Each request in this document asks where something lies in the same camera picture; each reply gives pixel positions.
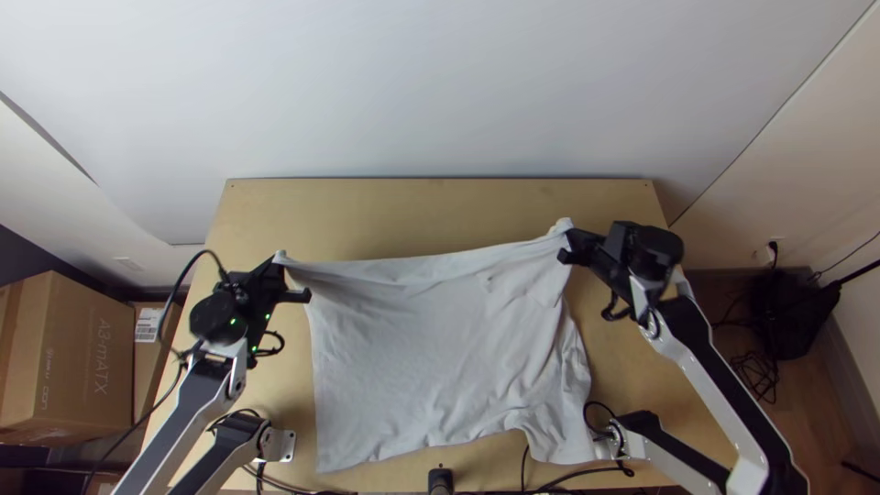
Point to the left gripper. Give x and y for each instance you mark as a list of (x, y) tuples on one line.
[(261, 299)]

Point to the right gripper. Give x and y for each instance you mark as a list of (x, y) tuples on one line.
[(615, 254)]

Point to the white t-shirt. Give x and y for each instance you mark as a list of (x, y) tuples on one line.
[(440, 344)]

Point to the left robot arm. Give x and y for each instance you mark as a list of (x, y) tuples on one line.
[(199, 399)]

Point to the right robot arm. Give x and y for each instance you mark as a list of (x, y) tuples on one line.
[(694, 344)]

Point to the cardboard box with label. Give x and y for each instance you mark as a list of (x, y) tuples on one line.
[(148, 375)]

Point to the black bag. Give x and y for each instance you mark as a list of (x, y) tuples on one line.
[(790, 313)]

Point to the large cardboard box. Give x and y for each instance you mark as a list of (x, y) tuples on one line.
[(62, 357)]

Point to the black rod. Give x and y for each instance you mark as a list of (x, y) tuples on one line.
[(863, 271)]

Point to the white wall socket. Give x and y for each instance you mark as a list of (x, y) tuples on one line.
[(762, 256)]

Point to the black wall plug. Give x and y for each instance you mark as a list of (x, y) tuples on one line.
[(773, 245)]

